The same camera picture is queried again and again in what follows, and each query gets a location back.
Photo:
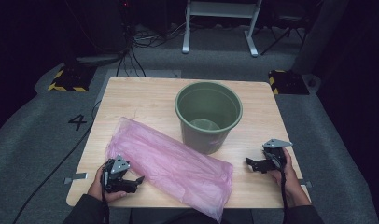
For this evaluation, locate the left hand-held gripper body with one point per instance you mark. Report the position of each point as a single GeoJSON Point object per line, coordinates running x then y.
{"type": "Point", "coordinates": [116, 174]}

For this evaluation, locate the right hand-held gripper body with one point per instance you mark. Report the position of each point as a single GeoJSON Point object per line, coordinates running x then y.
{"type": "Point", "coordinates": [275, 155]}

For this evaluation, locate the pink plastic bag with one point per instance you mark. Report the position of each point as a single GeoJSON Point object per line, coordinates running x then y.
{"type": "Point", "coordinates": [172, 161]}

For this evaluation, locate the green plastic bucket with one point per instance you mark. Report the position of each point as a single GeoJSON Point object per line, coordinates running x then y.
{"type": "Point", "coordinates": [209, 105]}

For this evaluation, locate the person's left hand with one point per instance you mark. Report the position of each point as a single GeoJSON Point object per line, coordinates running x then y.
{"type": "Point", "coordinates": [95, 188]}

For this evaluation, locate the person's right hand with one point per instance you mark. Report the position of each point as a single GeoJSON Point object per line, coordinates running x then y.
{"type": "Point", "coordinates": [291, 177]}

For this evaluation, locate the grey tape strip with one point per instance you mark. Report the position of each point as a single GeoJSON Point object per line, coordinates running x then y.
{"type": "Point", "coordinates": [75, 178]}

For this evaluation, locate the black yellow striped base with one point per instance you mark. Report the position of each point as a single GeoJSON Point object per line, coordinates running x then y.
{"type": "Point", "coordinates": [288, 82]}
{"type": "Point", "coordinates": [71, 77]}

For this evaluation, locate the black tripod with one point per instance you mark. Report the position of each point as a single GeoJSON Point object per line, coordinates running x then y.
{"type": "Point", "coordinates": [285, 31]}

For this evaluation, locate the grey curtain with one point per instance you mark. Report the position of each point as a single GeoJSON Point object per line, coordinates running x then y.
{"type": "Point", "coordinates": [321, 34]}

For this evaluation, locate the white metal stand frame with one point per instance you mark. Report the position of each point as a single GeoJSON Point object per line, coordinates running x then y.
{"type": "Point", "coordinates": [220, 9]}

